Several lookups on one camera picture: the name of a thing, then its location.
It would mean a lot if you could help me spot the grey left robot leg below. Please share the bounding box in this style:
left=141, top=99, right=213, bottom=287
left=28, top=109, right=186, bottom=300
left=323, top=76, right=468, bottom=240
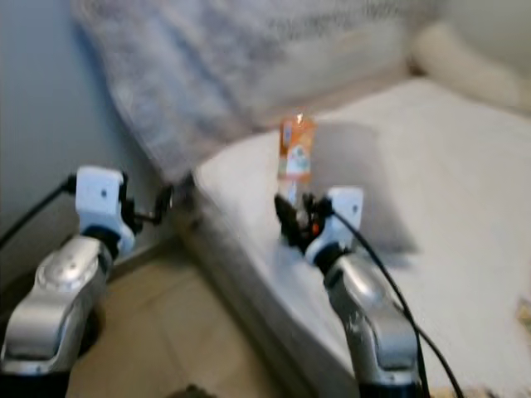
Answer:
left=185, top=385, right=222, bottom=398

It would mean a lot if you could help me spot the orange drink bottle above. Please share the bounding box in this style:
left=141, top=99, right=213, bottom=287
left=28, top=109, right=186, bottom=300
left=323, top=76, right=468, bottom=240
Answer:
left=278, top=113, right=317, bottom=205

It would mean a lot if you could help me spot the cream knotted bolster pillow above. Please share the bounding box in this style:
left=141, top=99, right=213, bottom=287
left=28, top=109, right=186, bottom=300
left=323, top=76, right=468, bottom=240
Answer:
left=411, top=21, right=531, bottom=114

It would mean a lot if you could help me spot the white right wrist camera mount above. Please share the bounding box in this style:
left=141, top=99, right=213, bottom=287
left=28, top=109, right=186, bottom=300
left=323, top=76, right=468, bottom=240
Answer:
left=305, top=187, right=365, bottom=266

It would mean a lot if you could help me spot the grey ornament printed headboard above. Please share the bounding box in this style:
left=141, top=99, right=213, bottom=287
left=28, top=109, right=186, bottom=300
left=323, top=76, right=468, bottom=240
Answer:
left=73, top=0, right=441, bottom=182

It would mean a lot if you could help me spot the white quilted mattress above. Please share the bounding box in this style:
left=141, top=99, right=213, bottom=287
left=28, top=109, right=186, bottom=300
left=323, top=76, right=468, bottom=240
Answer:
left=189, top=77, right=531, bottom=398

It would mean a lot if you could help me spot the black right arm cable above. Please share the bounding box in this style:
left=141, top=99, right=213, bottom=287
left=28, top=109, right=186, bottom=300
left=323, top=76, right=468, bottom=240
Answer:
left=332, top=207, right=465, bottom=398

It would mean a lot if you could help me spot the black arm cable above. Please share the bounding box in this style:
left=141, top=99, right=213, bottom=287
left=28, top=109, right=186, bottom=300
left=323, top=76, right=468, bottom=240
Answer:
left=0, top=176, right=80, bottom=250
left=332, top=207, right=465, bottom=398

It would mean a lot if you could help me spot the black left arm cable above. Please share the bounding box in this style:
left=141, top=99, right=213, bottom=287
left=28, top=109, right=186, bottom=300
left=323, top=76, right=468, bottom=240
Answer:
left=0, top=176, right=80, bottom=250

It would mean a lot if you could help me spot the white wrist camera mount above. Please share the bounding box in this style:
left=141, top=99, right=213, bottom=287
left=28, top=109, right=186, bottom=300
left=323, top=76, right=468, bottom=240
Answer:
left=305, top=187, right=365, bottom=266
left=75, top=166, right=130, bottom=255

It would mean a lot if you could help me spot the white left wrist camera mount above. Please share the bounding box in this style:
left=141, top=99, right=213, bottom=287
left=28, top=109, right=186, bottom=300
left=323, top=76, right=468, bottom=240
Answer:
left=75, top=166, right=130, bottom=255

